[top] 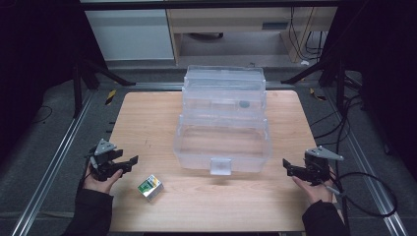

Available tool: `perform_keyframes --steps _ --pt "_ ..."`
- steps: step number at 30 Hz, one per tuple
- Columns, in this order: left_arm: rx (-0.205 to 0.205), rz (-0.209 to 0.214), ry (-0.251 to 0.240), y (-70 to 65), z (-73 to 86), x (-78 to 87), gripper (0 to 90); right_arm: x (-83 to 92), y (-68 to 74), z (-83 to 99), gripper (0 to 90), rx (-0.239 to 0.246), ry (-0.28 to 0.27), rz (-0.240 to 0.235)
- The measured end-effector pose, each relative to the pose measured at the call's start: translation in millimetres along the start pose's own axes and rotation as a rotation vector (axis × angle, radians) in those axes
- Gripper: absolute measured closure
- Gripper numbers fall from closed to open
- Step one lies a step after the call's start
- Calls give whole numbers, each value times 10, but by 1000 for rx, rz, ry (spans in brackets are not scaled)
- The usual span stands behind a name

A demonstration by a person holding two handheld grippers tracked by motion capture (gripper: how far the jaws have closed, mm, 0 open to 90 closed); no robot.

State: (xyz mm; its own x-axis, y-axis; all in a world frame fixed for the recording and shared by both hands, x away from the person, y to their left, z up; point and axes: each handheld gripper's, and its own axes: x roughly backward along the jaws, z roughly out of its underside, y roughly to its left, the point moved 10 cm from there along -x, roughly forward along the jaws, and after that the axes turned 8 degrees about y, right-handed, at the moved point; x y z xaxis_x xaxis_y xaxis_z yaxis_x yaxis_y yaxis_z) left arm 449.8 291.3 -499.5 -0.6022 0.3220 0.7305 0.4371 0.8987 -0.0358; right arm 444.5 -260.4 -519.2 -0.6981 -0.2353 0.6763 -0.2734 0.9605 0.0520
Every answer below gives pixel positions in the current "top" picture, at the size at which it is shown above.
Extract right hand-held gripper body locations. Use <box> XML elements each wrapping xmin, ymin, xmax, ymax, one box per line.
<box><xmin>303</xmin><ymin>146</ymin><xmax>345</xmax><ymax>187</ymax></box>

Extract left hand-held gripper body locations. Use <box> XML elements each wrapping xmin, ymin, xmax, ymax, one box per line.
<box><xmin>87</xmin><ymin>138</ymin><xmax>124</xmax><ymax>182</ymax></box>

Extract small green white carton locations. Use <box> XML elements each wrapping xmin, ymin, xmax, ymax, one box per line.
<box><xmin>137</xmin><ymin>173</ymin><xmax>165</xmax><ymax>202</ymax></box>

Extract clear plastic storage box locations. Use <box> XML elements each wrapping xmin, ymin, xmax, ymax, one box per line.
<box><xmin>172</xmin><ymin>64</ymin><xmax>273</xmax><ymax>176</ymax></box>

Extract person's left hand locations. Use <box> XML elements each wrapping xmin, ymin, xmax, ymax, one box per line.
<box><xmin>82</xmin><ymin>165</ymin><xmax>125</xmax><ymax>195</ymax></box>

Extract person's right hand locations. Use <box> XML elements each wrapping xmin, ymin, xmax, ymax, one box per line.
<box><xmin>290</xmin><ymin>168</ymin><xmax>338</xmax><ymax>207</ymax></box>

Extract yellow black tape strip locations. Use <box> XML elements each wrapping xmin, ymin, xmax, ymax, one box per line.
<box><xmin>309</xmin><ymin>88</ymin><xmax>328</xmax><ymax>102</ymax></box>
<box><xmin>104</xmin><ymin>88</ymin><xmax>118</xmax><ymax>106</ymax></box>

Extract black metal stand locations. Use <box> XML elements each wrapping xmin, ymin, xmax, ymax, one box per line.
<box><xmin>280</xmin><ymin>55</ymin><xmax>349</xmax><ymax>114</ymax></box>
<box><xmin>72</xmin><ymin>55</ymin><xmax>137</xmax><ymax>119</ymax></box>

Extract dark curtain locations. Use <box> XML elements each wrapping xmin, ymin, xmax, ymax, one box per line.
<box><xmin>324</xmin><ymin>0</ymin><xmax>417</xmax><ymax>181</ymax></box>
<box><xmin>0</xmin><ymin>0</ymin><xmax>109</xmax><ymax>165</ymax></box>

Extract white cabinet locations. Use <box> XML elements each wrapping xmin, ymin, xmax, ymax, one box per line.
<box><xmin>84</xmin><ymin>9</ymin><xmax>175</xmax><ymax>62</ymax></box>

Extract light wooden desk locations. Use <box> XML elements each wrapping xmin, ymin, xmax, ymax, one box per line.
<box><xmin>166</xmin><ymin>6</ymin><xmax>338</xmax><ymax>65</ymax></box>

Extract left hand-held gripper cable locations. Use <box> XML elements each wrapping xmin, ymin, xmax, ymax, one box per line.
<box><xmin>80</xmin><ymin>152</ymin><xmax>99</xmax><ymax>191</ymax></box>

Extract hand-held gripper cable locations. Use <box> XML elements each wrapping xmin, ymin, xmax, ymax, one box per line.
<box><xmin>80</xmin><ymin>152</ymin><xmax>99</xmax><ymax>191</ymax></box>
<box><xmin>323</xmin><ymin>176</ymin><xmax>350</xmax><ymax>230</ymax></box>

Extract right hand-held gripper cable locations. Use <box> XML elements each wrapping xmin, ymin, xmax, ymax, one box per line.
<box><xmin>323</xmin><ymin>176</ymin><xmax>350</xmax><ymax>230</ymax></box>

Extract silver floor rail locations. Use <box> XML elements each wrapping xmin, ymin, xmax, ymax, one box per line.
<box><xmin>11</xmin><ymin>89</ymin><xmax>96</xmax><ymax>236</ymax></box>
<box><xmin>323</xmin><ymin>88</ymin><xmax>411</xmax><ymax>236</ymax></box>

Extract black looped floor cable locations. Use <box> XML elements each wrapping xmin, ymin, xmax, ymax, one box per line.
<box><xmin>333</xmin><ymin>171</ymin><xmax>399</xmax><ymax>218</ymax></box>

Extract bundle of black floor cables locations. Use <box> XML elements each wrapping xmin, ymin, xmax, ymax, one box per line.
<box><xmin>309</xmin><ymin>92</ymin><xmax>364</xmax><ymax>148</ymax></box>

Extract thin black floor cable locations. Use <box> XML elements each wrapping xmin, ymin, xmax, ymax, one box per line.
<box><xmin>30</xmin><ymin>104</ymin><xmax>54</xmax><ymax>126</ymax></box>

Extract silver cross rail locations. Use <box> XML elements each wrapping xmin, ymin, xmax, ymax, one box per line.
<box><xmin>131</xmin><ymin>82</ymin><xmax>296</xmax><ymax>92</ymax></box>

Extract hanging black desk cables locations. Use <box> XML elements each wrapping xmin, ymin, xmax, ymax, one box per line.
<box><xmin>288</xmin><ymin>7</ymin><xmax>328</xmax><ymax>62</ymax></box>

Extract black frame beam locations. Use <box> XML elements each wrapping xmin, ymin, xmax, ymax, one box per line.
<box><xmin>80</xmin><ymin>1</ymin><xmax>342</xmax><ymax>11</ymax></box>

